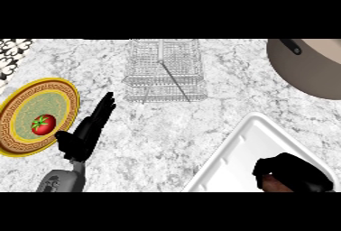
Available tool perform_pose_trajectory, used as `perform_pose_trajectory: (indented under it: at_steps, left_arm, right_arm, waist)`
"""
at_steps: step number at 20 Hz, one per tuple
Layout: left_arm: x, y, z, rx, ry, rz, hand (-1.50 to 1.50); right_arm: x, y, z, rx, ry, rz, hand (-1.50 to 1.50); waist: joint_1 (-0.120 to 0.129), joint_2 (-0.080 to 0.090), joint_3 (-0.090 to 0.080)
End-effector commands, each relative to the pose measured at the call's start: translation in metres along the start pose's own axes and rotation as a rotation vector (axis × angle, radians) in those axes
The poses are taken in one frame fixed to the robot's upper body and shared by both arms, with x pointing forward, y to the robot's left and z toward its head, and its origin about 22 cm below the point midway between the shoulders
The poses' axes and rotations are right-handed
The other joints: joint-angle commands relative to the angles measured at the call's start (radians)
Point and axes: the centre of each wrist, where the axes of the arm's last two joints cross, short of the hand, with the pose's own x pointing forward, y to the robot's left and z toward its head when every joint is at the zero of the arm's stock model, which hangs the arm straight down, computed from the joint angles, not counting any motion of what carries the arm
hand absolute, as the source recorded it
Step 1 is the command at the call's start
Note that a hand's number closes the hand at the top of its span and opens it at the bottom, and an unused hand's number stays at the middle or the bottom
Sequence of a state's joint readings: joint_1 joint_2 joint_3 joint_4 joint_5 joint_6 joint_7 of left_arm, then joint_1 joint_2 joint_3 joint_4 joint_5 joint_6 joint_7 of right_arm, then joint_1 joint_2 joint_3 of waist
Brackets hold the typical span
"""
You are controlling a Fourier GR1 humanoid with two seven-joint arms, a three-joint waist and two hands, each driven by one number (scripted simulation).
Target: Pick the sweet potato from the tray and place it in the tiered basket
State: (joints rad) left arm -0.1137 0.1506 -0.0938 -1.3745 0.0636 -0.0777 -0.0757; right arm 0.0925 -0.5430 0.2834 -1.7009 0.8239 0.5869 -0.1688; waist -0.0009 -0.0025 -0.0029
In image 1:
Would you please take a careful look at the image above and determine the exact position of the white tray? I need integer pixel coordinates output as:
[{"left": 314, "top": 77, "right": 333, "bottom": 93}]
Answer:
[{"left": 180, "top": 112, "right": 341, "bottom": 193}]

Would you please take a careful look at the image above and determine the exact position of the yellow and brown patterned plate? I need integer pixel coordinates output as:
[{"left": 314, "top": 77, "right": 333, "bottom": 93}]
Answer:
[{"left": 0, "top": 77, "right": 81, "bottom": 158}]

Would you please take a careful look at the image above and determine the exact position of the black and white patterned cloth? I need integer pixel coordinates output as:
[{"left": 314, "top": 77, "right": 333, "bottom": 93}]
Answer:
[{"left": 0, "top": 39, "right": 33, "bottom": 91}]

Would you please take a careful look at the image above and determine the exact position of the white wire tiered basket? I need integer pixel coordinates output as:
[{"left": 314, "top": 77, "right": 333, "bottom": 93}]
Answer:
[{"left": 120, "top": 39, "right": 209, "bottom": 105}]

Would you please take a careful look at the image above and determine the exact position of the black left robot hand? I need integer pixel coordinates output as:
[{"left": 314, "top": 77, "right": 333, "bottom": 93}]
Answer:
[{"left": 53, "top": 91, "right": 116, "bottom": 162}]

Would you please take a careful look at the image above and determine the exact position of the red tomato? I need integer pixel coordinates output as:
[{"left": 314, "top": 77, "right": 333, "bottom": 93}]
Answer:
[{"left": 29, "top": 114, "right": 58, "bottom": 136}]

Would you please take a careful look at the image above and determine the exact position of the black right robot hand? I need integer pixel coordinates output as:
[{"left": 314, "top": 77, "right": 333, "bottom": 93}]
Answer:
[{"left": 252, "top": 152, "right": 335, "bottom": 193}]

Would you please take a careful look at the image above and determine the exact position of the grey-brown pot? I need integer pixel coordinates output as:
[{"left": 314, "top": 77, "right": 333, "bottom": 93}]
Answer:
[{"left": 265, "top": 39, "right": 341, "bottom": 101}]

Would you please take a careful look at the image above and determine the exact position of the brown sweet potato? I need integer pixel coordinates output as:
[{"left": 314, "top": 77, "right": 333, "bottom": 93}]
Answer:
[{"left": 259, "top": 173, "right": 295, "bottom": 193}]

